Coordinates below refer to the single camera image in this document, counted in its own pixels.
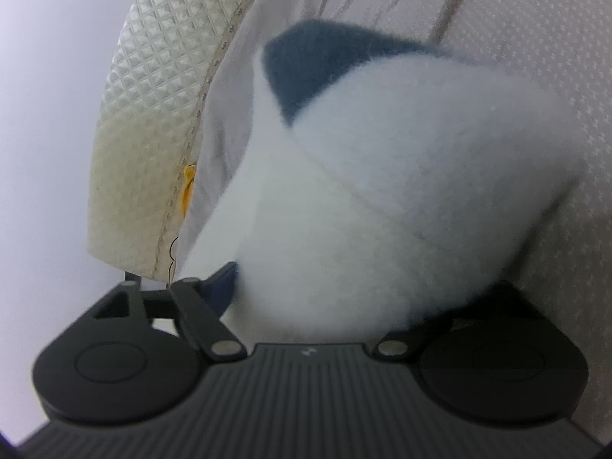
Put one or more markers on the cream quilted headboard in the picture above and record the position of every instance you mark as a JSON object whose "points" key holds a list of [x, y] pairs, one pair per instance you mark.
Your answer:
{"points": [[143, 105]]}

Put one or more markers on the grey bed sheet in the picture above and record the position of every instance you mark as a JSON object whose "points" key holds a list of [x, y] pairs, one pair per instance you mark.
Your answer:
{"points": [[229, 95]]}

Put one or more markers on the yellow cloth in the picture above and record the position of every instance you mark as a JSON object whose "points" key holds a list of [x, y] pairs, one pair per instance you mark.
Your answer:
{"points": [[187, 191]]}

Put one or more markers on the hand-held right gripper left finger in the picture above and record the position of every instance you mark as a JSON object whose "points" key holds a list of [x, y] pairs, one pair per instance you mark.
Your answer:
{"points": [[222, 287]]}

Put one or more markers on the white dotted mattress cover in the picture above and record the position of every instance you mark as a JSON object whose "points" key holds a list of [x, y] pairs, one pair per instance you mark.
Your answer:
{"points": [[550, 33]]}

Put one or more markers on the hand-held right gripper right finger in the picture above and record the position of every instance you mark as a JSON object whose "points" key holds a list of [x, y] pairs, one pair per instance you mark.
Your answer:
{"points": [[406, 339]]}

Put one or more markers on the white sweater with blue stripes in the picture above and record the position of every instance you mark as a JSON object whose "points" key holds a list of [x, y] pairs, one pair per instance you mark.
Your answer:
{"points": [[382, 201]]}

